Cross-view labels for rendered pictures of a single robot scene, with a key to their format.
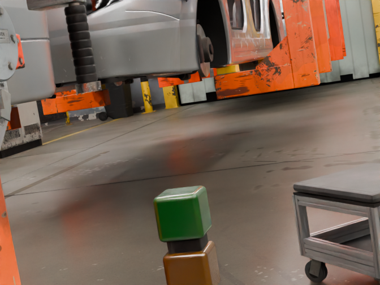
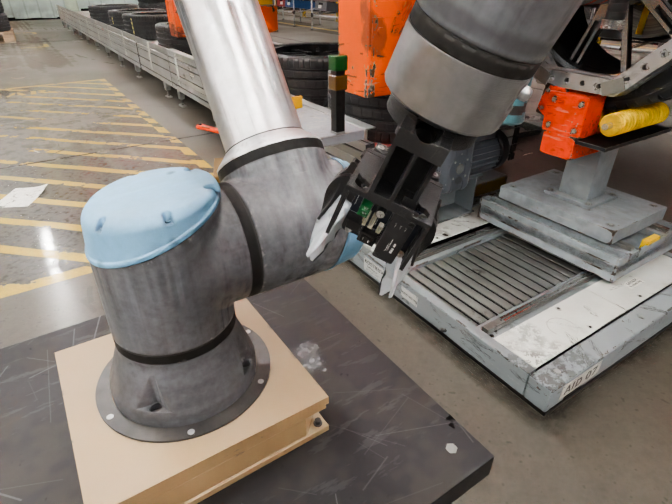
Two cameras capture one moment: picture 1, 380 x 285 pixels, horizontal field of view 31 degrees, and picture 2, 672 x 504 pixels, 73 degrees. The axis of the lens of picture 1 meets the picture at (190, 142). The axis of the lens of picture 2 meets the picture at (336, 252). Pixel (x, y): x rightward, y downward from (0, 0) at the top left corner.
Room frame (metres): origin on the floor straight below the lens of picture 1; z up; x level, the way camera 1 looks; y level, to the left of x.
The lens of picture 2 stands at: (1.47, -0.97, 0.84)
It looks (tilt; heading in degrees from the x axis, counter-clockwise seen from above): 31 degrees down; 132
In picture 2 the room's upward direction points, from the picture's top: straight up
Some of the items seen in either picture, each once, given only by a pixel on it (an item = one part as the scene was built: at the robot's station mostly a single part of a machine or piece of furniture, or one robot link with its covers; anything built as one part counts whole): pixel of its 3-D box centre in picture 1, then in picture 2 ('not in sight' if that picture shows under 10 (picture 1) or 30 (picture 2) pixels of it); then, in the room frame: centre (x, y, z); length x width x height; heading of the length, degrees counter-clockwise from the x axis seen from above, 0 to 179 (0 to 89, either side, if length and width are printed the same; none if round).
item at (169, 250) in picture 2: not in sight; (169, 253); (1.01, -0.75, 0.55); 0.17 x 0.15 x 0.18; 76
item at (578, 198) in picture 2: not in sight; (588, 167); (1.14, 0.59, 0.32); 0.40 x 0.30 x 0.28; 165
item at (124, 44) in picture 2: not in sight; (115, 27); (-6.06, 2.45, 0.19); 6.82 x 0.86 x 0.39; 165
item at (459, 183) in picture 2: not in sight; (466, 170); (0.79, 0.48, 0.26); 0.42 x 0.18 x 0.35; 75
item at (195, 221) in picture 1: (182, 213); (338, 62); (0.59, 0.02, 0.64); 0.04 x 0.04 x 0.04; 75
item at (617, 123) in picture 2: not in sight; (635, 118); (1.24, 0.49, 0.51); 0.29 x 0.06 x 0.06; 75
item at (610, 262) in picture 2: not in sight; (572, 221); (1.14, 0.59, 0.13); 0.50 x 0.36 x 0.10; 165
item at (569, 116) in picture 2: not in sight; (577, 122); (1.11, 0.46, 0.48); 0.16 x 0.12 x 0.17; 75
